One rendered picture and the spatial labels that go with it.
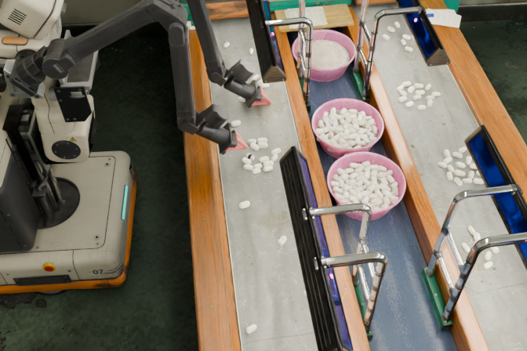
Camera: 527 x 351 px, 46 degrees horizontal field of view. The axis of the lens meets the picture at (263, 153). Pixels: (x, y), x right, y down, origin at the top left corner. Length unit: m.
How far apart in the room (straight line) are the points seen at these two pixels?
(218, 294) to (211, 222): 0.26
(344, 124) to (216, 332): 0.95
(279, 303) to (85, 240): 1.06
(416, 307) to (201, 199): 0.77
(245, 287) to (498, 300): 0.75
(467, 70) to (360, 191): 0.77
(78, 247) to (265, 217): 0.92
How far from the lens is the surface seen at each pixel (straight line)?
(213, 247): 1.97
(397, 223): 2.16
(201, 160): 2.20
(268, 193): 2.12
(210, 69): 2.26
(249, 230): 2.03
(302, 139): 2.25
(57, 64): 1.90
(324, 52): 2.67
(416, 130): 2.37
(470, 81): 2.59
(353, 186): 2.17
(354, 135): 2.31
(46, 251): 2.69
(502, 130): 2.43
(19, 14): 2.03
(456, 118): 2.46
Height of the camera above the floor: 2.41
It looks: 48 degrees down
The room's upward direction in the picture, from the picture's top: 1 degrees counter-clockwise
